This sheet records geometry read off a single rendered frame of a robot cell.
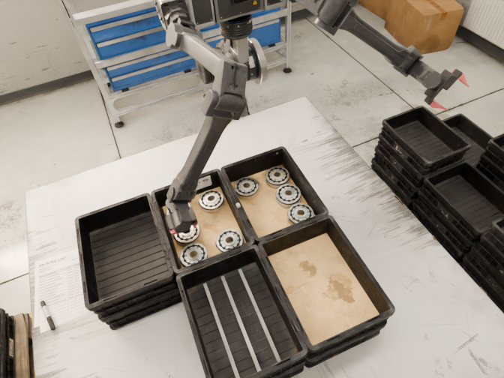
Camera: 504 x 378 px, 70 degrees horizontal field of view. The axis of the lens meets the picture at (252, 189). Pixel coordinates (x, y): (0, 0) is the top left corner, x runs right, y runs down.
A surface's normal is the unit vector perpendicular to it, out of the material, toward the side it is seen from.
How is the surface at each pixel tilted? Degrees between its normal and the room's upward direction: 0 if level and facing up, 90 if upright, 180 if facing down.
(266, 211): 0
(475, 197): 0
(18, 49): 90
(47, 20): 90
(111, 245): 0
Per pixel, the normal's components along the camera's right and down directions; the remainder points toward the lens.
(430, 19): 0.22, 0.74
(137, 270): -0.07, -0.62
